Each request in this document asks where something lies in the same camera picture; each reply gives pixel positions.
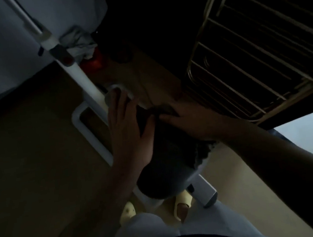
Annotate white exercise bike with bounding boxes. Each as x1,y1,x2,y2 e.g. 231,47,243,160
3,0,220,231

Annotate person's white shorts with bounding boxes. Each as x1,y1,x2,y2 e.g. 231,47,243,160
100,194,273,237

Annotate person's left hand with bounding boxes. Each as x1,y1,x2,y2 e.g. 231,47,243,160
103,87,164,183

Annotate person's right hand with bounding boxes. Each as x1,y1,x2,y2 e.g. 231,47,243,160
157,94,236,148

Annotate pale yellow slipper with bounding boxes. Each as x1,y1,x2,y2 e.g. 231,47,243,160
170,188,196,223
117,201,138,225

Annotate person's left forearm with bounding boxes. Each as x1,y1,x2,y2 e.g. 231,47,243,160
18,162,149,237

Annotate person's right forearm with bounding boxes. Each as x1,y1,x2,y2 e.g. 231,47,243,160
217,108,313,237

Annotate metal drying rack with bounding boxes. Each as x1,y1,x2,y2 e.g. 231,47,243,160
177,0,313,131

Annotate dark stone door threshold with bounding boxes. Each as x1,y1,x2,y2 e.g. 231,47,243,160
270,126,296,148

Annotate person's right leg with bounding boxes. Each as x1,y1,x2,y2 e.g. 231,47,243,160
177,202,192,224

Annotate dark wooden door frame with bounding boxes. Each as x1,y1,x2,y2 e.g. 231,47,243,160
250,82,313,133

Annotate grey bike saddle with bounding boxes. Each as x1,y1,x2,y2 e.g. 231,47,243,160
102,73,216,206

